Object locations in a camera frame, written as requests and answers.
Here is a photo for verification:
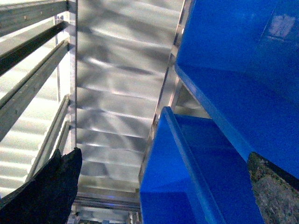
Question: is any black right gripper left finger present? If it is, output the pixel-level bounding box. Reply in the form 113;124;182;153
0;147;82;224

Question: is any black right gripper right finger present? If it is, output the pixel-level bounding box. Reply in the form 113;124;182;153
247;152;299;224

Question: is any blue bin lower near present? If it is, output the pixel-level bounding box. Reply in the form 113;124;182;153
140;107;263;224

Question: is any blue bin upper shelf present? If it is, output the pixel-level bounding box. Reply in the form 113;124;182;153
175;0;299;177

